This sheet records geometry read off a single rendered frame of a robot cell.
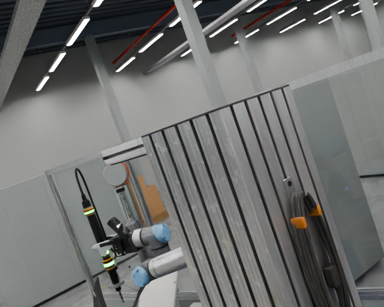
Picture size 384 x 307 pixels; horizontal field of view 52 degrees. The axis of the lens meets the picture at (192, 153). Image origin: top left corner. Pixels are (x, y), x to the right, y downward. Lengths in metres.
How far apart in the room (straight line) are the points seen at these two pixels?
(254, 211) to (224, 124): 0.17
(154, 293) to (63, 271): 5.25
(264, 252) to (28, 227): 6.61
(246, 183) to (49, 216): 6.66
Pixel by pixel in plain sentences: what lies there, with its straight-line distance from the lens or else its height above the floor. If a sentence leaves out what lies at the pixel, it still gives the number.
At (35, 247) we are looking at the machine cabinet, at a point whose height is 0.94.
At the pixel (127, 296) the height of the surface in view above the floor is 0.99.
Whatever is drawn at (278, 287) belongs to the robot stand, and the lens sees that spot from 0.79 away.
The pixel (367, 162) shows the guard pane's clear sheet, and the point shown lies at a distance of 1.88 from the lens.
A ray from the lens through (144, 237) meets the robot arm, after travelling 1.64.
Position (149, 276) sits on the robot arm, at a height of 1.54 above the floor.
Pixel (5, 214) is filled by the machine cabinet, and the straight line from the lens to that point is 7.20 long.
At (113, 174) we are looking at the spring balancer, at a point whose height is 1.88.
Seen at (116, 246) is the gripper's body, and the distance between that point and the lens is 1.76.
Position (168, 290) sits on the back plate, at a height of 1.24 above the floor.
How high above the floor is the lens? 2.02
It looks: 4 degrees down
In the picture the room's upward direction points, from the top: 19 degrees counter-clockwise
